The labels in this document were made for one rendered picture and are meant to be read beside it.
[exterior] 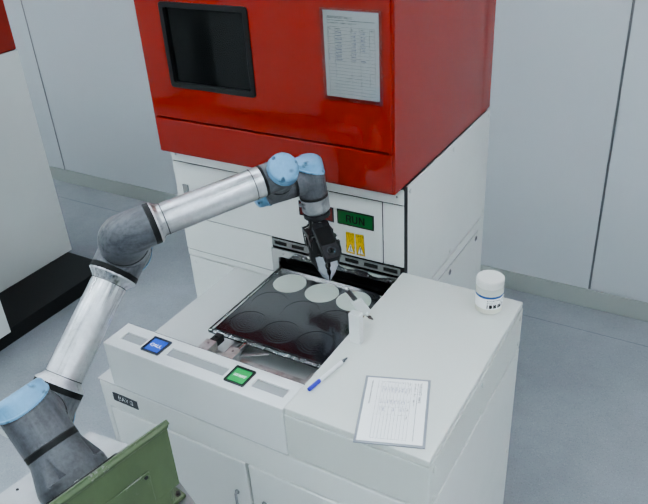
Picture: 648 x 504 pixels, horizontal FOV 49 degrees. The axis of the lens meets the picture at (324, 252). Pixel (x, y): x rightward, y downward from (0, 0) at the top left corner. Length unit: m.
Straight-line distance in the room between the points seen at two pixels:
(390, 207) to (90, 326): 0.83
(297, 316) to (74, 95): 3.31
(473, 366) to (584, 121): 1.80
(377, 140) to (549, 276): 1.99
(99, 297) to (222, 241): 0.75
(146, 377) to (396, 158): 0.84
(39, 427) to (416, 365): 0.83
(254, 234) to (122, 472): 1.01
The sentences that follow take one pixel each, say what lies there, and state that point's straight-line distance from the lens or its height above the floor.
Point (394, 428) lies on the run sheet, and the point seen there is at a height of 0.97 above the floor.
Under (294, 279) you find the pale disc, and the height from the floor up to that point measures 0.90.
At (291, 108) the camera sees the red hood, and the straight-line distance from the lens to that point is 1.94.
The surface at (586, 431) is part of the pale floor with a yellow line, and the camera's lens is 3.02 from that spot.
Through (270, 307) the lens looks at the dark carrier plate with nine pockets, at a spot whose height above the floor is 0.90.
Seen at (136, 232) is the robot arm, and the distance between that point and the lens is 1.61.
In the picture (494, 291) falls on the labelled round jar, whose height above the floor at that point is 1.04.
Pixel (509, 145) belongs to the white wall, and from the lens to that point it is 3.43.
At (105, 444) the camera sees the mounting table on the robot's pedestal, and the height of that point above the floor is 0.82.
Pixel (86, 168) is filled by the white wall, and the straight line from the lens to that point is 5.24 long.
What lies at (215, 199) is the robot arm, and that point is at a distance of 1.64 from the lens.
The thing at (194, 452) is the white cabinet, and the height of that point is 0.69.
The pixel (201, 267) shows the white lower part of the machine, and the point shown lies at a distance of 2.51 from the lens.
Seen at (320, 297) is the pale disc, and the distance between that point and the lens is 2.06.
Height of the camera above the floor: 2.05
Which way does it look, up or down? 30 degrees down
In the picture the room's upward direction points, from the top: 4 degrees counter-clockwise
